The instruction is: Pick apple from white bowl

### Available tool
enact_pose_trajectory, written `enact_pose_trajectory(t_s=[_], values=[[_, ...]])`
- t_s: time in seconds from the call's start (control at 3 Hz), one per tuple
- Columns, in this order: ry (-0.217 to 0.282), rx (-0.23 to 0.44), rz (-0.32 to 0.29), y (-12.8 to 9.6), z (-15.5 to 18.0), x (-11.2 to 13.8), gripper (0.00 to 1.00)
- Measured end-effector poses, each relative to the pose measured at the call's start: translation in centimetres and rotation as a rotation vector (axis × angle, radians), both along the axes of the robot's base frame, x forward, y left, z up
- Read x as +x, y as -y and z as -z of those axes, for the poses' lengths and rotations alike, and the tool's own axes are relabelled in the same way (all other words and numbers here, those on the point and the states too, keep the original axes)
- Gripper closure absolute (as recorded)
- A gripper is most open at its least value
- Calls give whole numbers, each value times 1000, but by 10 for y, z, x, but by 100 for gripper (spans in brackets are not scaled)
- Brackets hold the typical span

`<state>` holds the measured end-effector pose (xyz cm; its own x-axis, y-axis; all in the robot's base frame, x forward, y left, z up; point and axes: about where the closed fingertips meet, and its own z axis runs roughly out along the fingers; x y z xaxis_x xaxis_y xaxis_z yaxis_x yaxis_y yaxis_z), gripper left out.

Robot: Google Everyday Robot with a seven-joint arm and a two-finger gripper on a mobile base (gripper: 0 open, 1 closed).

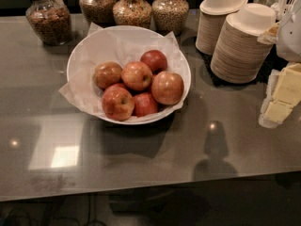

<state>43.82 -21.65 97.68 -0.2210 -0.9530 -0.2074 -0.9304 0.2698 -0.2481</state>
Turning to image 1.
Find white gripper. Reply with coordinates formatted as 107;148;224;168
257;3;301;128

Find red apple back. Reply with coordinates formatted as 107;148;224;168
140;50;167;73

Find red yellow apple centre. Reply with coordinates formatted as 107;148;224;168
121;61;152;91

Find white bowl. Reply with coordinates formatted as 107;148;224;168
66;24;192;126

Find brownish apple left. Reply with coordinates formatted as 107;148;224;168
93;61;122;89

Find black mat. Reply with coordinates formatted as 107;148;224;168
198;46;288;87

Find glass jar pale cereal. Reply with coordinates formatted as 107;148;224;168
151;0;189;36

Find white paper liner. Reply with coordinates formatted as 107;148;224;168
58;22;188;123

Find glass jar colourful cereal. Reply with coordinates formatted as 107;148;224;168
113;0;151;28

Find glass jar granola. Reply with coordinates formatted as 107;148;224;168
79;0;117;25

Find glass jar brown cereal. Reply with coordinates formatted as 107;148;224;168
25;0;71;45

